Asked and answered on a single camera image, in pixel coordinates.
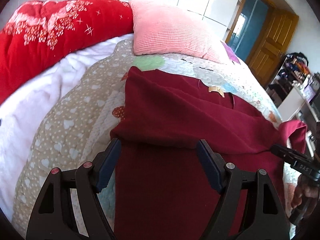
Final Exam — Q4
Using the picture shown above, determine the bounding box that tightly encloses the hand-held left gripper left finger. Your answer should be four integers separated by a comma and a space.
26, 137, 122, 240

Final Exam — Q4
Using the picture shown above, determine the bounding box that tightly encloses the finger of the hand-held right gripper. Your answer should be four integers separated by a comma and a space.
271, 144, 314, 167

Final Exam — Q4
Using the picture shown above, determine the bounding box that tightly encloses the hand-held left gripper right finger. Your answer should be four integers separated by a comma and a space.
196, 139, 290, 240

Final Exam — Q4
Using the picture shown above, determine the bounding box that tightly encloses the maroon knit garment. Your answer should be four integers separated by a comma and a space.
110, 66, 308, 240

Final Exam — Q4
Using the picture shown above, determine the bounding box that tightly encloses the person's right hand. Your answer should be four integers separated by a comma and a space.
293, 174, 320, 209

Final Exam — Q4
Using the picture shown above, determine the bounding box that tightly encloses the white desk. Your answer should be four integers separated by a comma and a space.
277, 82, 320, 130

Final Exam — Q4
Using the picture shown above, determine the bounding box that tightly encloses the heart print quilted bedspread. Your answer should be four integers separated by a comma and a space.
11, 39, 300, 233

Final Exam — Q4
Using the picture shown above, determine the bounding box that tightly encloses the desk clock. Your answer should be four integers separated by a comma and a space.
312, 72, 320, 93

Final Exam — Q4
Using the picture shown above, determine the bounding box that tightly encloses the cluttered storage shelf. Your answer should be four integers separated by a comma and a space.
266, 52, 312, 103

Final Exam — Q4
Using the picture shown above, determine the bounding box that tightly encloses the white fluffy blanket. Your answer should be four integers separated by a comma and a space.
0, 34, 134, 220

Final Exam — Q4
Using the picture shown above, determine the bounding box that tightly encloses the wooden door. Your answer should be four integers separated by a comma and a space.
246, 7, 299, 85

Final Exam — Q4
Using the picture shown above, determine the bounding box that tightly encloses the purple cloth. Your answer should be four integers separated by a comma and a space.
221, 41, 242, 64

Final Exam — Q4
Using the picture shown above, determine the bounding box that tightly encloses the red floral quilt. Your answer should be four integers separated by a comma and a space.
0, 0, 135, 105

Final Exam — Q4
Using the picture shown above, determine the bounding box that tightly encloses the blue glass door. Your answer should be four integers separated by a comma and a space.
230, 0, 269, 60

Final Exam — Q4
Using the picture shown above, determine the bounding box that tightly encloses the pink ribbed pillow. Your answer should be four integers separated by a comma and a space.
128, 0, 227, 64

